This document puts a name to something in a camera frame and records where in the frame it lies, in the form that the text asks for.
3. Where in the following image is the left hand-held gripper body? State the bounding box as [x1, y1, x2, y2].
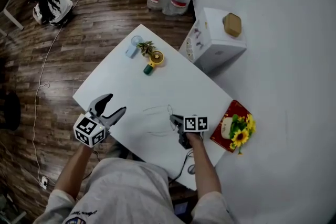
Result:
[72, 109, 113, 149]

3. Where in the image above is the person's left forearm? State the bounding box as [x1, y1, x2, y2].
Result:
[54, 143, 93, 201]

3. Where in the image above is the white floor cable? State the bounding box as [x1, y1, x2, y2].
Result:
[31, 0, 93, 182]

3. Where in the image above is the person's right forearm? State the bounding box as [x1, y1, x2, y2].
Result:
[186, 132, 223, 201]

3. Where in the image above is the red book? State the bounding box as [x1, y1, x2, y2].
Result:
[209, 100, 253, 153]

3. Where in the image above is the small green plant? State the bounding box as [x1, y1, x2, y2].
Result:
[136, 40, 157, 57]

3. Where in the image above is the yellow handheld fan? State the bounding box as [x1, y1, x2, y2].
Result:
[143, 50, 165, 76]

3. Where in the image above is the clear plastic bag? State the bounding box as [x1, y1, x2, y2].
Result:
[141, 104, 182, 137]

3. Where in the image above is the brown box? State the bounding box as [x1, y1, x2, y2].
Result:
[222, 12, 243, 38]

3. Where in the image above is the person's grey shirt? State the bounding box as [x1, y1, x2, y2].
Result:
[33, 157, 234, 224]

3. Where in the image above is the white table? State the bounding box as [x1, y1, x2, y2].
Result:
[72, 24, 235, 191]

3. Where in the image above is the sunflower pot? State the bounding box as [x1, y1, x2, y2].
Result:
[219, 113, 257, 155]

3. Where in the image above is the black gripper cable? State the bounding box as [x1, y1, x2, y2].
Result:
[167, 151, 194, 186]

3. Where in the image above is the white cardboard box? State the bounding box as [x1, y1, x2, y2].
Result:
[178, 7, 247, 74]

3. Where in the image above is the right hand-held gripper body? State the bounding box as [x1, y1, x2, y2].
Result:
[177, 114, 210, 151]

